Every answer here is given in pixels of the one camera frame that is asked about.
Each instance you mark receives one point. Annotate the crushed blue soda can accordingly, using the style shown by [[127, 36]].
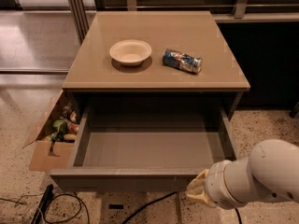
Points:
[[182, 61]]

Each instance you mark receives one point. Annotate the white paper bowl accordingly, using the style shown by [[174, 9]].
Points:
[[130, 52]]

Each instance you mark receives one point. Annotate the grey top drawer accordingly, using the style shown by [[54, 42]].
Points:
[[156, 152]]

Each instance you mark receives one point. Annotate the red snack packet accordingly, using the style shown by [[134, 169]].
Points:
[[72, 127]]

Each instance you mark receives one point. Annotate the green snack bag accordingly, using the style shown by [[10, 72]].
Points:
[[60, 127]]

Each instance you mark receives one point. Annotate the cardboard box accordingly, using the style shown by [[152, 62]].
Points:
[[47, 154]]

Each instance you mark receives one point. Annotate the grey drawer cabinet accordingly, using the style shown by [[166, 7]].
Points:
[[192, 32]]

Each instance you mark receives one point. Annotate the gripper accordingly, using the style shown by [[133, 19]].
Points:
[[217, 184]]

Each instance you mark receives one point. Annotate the black power strip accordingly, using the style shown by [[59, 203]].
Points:
[[40, 210]]

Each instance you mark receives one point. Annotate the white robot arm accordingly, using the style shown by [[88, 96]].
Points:
[[269, 174]]

